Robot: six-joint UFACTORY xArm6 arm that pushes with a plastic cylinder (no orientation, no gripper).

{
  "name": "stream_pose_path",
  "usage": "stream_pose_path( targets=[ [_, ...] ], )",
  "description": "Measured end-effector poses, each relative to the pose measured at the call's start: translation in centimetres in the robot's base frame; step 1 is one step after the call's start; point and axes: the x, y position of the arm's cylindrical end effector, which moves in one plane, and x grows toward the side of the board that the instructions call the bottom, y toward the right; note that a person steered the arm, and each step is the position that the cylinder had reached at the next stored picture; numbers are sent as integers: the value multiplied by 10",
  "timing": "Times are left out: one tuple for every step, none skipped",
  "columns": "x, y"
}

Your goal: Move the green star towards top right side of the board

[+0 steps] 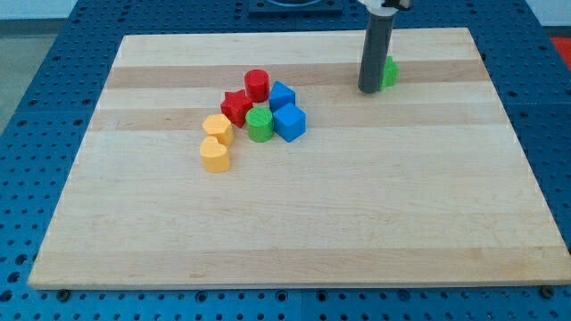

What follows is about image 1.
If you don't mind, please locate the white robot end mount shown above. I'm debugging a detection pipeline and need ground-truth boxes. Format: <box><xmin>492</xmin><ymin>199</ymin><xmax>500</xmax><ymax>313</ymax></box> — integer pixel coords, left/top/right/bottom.
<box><xmin>358</xmin><ymin>0</ymin><xmax>413</xmax><ymax>16</ymax></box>

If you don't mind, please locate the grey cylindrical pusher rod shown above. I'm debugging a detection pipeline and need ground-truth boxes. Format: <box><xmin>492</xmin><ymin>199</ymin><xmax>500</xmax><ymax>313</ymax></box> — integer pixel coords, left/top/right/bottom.
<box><xmin>358</xmin><ymin>13</ymin><xmax>394</xmax><ymax>94</ymax></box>

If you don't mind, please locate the green star block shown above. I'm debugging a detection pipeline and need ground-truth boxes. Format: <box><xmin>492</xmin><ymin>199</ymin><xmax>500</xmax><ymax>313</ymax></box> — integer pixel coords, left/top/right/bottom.
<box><xmin>380</xmin><ymin>55</ymin><xmax>400</xmax><ymax>91</ymax></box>

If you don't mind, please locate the wooden board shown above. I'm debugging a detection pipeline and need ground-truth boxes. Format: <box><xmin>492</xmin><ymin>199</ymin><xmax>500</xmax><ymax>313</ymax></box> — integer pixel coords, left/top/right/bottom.
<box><xmin>29</xmin><ymin>28</ymin><xmax>570</xmax><ymax>290</ymax></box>

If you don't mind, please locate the red star block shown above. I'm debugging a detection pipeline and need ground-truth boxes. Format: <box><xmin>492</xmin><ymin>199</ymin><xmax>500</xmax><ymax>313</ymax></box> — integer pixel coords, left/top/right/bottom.
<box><xmin>220</xmin><ymin>89</ymin><xmax>253</xmax><ymax>128</ymax></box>

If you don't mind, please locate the blue triangular block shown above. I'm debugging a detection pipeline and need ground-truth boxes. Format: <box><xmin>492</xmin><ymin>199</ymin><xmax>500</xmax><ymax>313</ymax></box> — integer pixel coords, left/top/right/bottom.
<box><xmin>269</xmin><ymin>81</ymin><xmax>296</xmax><ymax>111</ymax></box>

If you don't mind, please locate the blue cube block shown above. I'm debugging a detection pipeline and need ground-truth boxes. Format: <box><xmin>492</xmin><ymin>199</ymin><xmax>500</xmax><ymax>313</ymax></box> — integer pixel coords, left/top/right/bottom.
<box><xmin>273</xmin><ymin>103</ymin><xmax>307</xmax><ymax>143</ymax></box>

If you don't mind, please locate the red cylinder block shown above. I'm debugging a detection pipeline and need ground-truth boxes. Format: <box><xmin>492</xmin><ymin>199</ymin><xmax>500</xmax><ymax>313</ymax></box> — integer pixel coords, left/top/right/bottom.
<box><xmin>244</xmin><ymin>69</ymin><xmax>269</xmax><ymax>103</ymax></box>

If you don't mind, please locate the green cylinder block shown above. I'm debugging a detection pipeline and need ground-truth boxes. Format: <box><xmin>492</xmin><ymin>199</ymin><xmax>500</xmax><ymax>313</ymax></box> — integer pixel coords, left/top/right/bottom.
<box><xmin>245</xmin><ymin>107</ymin><xmax>274</xmax><ymax>143</ymax></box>

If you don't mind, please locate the yellow hexagon block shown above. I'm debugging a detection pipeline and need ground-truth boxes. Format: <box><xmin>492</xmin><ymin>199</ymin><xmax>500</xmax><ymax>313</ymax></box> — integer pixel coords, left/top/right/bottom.
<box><xmin>202</xmin><ymin>114</ymin><xmax>235</xmax><ymax>146</ymax></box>

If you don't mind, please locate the yellow heart block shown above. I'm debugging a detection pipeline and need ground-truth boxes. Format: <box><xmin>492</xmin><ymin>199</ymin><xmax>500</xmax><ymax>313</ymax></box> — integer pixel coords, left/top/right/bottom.
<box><xmin>199</xmin><ymin>136</ymin><xmax>231</xmax><ymax>173</ymax></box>

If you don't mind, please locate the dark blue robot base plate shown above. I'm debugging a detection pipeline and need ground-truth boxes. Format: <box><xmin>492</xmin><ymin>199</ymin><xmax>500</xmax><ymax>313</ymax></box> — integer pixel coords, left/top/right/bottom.
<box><xmin>245</xmin><ymin>0</ymin><xmax>343</xmax><ymax>17</ymax></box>

